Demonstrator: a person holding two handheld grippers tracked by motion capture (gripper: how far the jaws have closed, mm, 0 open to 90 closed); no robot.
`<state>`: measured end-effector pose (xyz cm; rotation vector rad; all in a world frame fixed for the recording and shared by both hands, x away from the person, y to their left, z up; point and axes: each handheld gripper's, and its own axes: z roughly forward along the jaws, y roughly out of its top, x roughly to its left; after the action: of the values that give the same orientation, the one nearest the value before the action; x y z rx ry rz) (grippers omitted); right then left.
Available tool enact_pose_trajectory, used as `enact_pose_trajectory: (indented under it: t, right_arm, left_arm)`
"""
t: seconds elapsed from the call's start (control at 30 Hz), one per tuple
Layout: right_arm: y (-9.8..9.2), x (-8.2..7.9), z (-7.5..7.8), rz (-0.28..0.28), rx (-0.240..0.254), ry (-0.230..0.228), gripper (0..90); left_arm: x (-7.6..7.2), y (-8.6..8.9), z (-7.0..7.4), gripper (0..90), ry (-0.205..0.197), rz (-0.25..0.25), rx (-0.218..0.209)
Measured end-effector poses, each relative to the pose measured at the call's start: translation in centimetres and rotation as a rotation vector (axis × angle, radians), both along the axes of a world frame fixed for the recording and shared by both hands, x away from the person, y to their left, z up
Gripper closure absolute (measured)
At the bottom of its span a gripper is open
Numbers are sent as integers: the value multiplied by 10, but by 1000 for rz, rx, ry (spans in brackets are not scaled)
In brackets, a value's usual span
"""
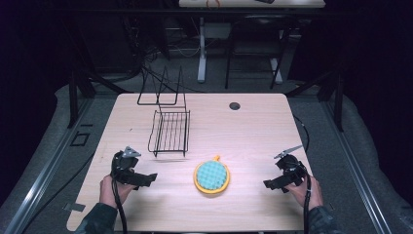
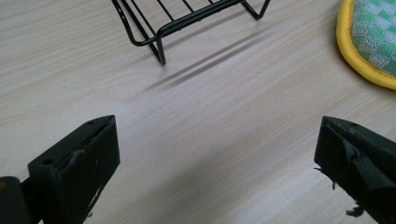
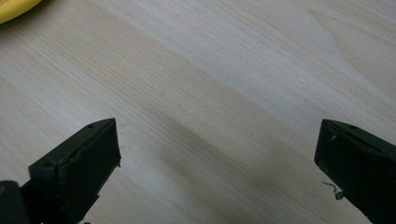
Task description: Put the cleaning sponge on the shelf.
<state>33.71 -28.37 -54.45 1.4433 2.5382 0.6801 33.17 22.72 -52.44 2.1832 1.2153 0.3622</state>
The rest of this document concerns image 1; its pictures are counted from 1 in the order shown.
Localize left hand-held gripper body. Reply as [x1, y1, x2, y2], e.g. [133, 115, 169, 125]
[110, 145, 142, 187]

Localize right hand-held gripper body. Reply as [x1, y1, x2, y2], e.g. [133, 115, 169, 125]
[273, 144, 308, 189]

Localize black wire rack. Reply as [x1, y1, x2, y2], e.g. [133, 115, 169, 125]
[136, 64, 192, 159]

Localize round yellow teal pot holder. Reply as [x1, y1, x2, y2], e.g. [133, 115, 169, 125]
[193, 154, 232, 195]

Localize person's right hand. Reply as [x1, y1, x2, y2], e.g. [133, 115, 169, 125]
[286, 174, 324, 212]

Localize person's left hand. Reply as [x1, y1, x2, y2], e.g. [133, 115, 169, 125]
[98, 174, 136, 210]

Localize grey tape strip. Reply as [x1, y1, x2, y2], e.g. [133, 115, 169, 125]
[62, 202, 87, 213]

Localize black metal stand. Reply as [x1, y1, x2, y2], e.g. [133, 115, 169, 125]
[285, 69, 346, 133]
[66, 19, 134, 130]

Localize black metal chair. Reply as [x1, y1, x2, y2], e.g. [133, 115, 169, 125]
[224, 13, 293, 91]

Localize white desk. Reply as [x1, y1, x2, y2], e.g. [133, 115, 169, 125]
[178, 0, 326, 84]

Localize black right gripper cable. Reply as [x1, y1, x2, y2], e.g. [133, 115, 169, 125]
[292, 114, 314, 234]

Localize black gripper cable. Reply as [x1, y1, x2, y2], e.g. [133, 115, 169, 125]
[292, 114, 314, 234]
[110, 177, 129, 234]

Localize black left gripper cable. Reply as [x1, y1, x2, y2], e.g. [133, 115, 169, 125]
[110, 177, 129, 234]

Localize thin black floor cable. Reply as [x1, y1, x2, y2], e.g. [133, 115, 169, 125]
[19, 150, 96, 234]

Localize aluminium floor rail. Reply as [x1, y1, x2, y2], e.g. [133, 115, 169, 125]
[320, 97, 394, 234]
[3, 97, 95, 234]

